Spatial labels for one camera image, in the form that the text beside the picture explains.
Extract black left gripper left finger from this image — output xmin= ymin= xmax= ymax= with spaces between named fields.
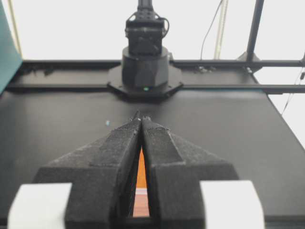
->
xmin=7 ymin=110 xmax=141 ymax=229

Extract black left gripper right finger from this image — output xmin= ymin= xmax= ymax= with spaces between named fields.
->
xmin=141 ymin=115 xmax=265 ymax=229

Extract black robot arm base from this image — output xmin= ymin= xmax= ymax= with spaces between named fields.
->
xmin=108 ymin=0 xmax=183 ymax=99

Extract orange towel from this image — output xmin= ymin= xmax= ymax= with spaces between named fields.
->
xmin=133 ymin=150 xmax=150 ymax=217

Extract dark green side panel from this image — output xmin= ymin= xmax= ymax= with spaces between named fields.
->
xmin=0 ymin=2 xmax=22 ymax=93

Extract black aluminium frame rails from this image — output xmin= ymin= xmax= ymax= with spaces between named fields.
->
xmin=6 ymin=58 xmax=305 ymax=98

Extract thin black hanging cable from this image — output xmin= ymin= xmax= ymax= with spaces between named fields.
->
xmin=200 ymin=0 xmax=224 ymax=60

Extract black vertical frame post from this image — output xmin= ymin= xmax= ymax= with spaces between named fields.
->
xmin=237 ymin=0 xmax=264 ymax=62

